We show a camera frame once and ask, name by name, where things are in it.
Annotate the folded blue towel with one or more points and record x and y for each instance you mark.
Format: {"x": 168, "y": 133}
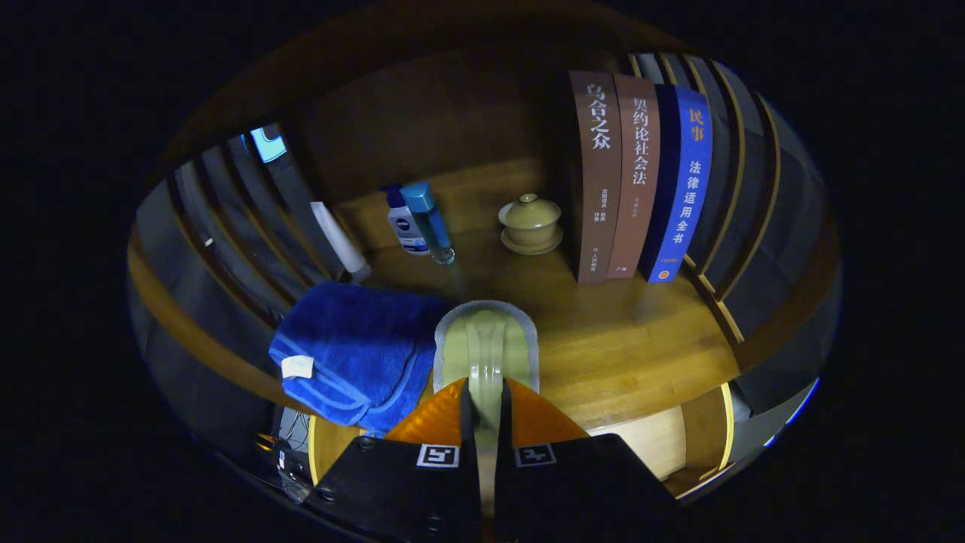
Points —
{"x": 354, "y": 339}

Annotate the beige lidded tea cup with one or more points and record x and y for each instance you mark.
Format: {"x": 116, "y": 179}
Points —
{"x": 530, "y": 222}

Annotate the wooden cabinet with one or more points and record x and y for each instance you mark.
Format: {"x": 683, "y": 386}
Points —
{"x": 422, "y": 113}

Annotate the blue book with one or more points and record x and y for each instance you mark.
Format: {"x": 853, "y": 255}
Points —
{"x": 682, "y": 196}

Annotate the teal bottle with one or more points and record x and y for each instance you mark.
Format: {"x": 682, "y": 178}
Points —
{"x": 431, "y": 222}

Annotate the dark brown book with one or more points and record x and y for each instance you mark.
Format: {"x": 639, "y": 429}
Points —
{"x": 599, "y": 188}

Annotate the wooden countertop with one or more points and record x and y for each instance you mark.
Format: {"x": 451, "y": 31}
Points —
{"x": 618, "y": 339}

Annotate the white bottle with blue cap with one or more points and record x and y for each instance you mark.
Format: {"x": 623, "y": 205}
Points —
{"x": 407, "y": 230}

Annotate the reddish brown book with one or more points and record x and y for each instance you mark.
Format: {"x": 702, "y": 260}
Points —
{"x": 637, "y": 188}

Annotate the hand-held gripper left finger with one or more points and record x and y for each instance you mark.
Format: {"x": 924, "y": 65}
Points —
{"x": 469, "y": 483}

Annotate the green brush with white base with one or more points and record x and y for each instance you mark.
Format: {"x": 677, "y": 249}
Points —
{"x": 486, "y": 339}

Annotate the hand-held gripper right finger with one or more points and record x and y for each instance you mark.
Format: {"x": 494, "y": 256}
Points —
{"x": 505, "y": 490}

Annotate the white tube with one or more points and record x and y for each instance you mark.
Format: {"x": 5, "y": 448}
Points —
{"x": 339, "y": 241}

